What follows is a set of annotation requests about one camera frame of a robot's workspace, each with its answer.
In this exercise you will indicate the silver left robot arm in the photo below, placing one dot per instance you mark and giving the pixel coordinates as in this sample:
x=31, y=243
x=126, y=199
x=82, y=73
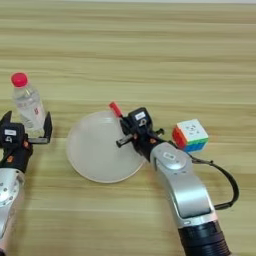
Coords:
x=8, y=196

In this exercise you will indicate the clear bottle with red cap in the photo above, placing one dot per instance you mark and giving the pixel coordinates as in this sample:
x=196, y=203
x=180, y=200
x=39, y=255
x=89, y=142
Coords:
x=28, y=103

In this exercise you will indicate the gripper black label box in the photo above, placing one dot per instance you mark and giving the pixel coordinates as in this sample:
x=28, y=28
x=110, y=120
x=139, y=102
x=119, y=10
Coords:
x=11, y=135
x=140, y=119

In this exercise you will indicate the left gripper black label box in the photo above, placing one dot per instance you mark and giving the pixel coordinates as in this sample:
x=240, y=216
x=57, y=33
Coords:
x=11, y=135

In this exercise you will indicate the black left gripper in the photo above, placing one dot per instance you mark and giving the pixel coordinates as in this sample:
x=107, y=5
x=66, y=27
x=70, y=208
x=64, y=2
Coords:
x=15, y=158

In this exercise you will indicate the red marker pen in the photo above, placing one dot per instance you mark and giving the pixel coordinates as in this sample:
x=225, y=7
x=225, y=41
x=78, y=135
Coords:
x=115, y=109

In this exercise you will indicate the round white plate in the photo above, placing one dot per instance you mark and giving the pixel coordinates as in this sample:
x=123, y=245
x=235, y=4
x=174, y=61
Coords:
x=96, y=153

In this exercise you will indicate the colourful puzzle cube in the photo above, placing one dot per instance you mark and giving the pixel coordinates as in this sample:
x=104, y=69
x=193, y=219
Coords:
x=191, y=135

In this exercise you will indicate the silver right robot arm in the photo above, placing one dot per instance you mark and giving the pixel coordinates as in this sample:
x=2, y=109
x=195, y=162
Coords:
x=186, y=193

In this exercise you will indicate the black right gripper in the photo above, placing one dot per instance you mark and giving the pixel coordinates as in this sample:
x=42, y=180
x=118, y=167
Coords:
x=145, y=143

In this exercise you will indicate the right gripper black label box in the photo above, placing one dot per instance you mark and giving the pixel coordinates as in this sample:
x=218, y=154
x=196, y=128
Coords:
x=140, y=119

